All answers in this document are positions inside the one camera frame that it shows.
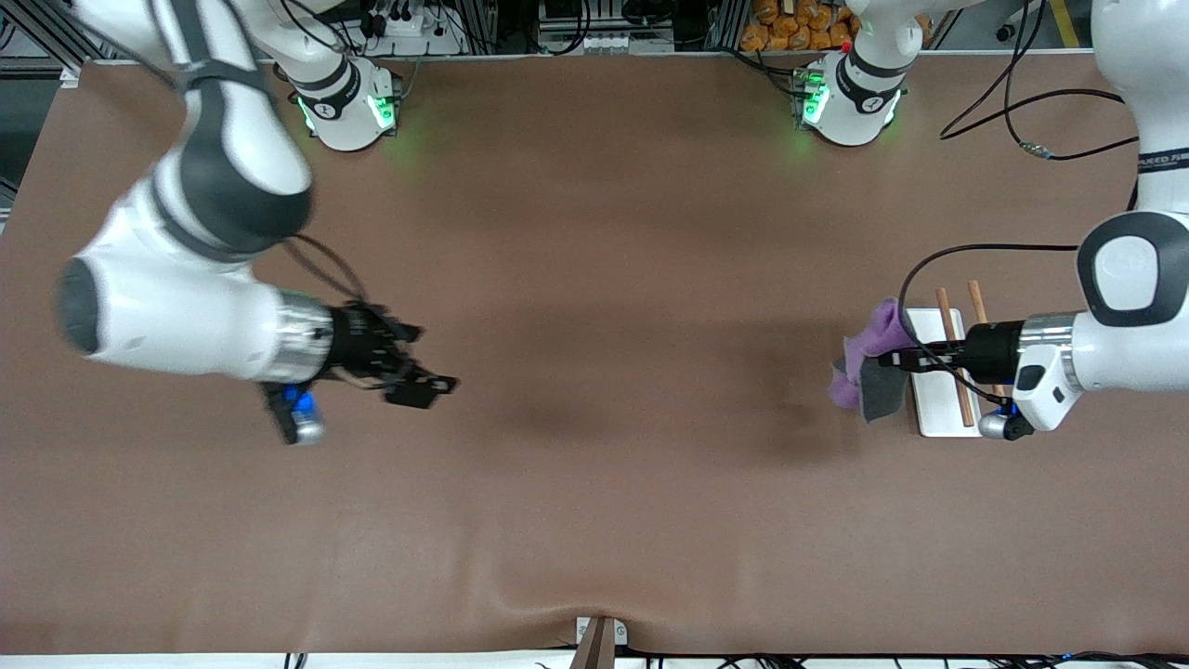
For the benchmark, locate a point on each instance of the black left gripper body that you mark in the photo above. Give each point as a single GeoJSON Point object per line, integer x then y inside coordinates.
{"type": "Point", "coordinates": [990, 352]}

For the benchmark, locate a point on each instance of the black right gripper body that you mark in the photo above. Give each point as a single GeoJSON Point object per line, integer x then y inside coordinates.
{"type": "Point", "coordinates": [358, 341]}

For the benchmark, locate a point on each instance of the purple and grey towel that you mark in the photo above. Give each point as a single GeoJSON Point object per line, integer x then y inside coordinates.
{"type": "Point", "coordinates": [878, 390]}

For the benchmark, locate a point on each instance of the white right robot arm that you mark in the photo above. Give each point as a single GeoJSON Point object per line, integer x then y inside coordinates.
{"type": "Point", "coordinates": [167, 316]}

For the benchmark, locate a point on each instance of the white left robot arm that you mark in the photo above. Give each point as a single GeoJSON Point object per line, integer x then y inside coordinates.
{"type": "Point", "coordinates": [1115, 358]}

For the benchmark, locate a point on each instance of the brown table cover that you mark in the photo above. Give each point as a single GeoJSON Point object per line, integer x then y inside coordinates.
{"type": "Point", "coordinates": [594, 232]}

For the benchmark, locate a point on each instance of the white power strip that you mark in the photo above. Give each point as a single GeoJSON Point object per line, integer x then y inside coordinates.
{"type": "Point", "coordinates": [409, 28]}

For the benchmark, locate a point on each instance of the white terminal block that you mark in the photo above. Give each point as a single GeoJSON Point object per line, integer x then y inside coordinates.
{"type": "Point", "coordinates": [613, 44]}

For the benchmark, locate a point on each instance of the black electronics box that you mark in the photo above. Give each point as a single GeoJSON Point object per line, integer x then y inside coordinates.
{"type": "Point", "coordinates": [567, 11]}

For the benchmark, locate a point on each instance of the orange packaged items pile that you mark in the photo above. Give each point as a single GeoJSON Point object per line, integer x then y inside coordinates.
{"type": "Point", "coordinates": [790, 23]}

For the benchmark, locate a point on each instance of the metal bracket with brown post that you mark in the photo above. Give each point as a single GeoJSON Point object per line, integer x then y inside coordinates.
{"type": "Point", "coordinates": [599, 641]}

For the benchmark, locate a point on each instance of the aluminium frame profile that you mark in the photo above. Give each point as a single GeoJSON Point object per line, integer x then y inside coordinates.
{"type": "Point", "coordinates": [726, 23]}
{"type": "Point", "coordinates": [483, 23]}

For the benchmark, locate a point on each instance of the aluminium frame strut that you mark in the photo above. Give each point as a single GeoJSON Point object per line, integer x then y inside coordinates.
{"type": "Point", "coordinates": [37, 67]}

